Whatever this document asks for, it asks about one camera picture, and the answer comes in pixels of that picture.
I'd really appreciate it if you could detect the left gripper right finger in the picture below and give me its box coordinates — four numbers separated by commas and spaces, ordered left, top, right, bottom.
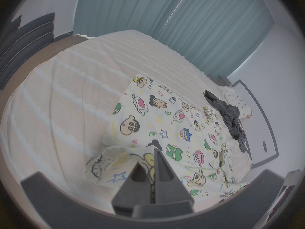
154, 148, 194, 205

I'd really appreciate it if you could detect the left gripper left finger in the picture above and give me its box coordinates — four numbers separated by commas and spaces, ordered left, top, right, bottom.
112, 163, 152, 215

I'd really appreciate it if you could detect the white printed pyjama top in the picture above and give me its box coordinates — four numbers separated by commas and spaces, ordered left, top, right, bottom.
83, 74, 242, 198

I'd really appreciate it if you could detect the dark grey garment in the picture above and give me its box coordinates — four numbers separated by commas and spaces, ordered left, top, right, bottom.
238, 125, 248, 153

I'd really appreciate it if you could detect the black garment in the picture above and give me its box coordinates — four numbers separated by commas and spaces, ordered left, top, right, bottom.
204, 90, 241, 141

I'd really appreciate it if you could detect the white printed pillow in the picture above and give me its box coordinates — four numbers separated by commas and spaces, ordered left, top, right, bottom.
219, 86, 253, 119

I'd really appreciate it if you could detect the bed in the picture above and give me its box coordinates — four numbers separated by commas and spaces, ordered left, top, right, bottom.
0, 30, 280, 214

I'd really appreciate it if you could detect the grey bedside table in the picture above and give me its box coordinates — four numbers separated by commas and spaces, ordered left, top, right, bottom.
208, 73, 230, 86

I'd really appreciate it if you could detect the blue-green curtain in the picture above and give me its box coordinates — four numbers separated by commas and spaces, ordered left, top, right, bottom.
73, 0, 277, 80

